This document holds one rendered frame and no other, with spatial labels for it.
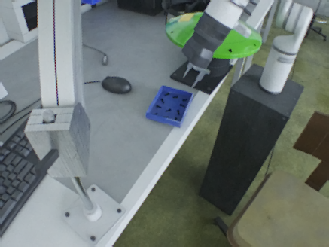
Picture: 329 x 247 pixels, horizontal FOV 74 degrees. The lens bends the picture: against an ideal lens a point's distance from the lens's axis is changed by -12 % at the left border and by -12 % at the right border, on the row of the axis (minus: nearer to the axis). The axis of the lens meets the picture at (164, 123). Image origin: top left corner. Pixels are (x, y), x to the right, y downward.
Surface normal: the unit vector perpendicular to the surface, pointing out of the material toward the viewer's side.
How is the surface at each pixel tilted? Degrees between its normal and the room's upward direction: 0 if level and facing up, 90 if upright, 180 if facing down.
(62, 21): 53
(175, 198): 0
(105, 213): 0
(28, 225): 0
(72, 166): 90
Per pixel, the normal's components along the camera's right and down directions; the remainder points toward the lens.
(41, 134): 0.10, 0.73
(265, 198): 0.04, -0.69
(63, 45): 0.10, 0.17
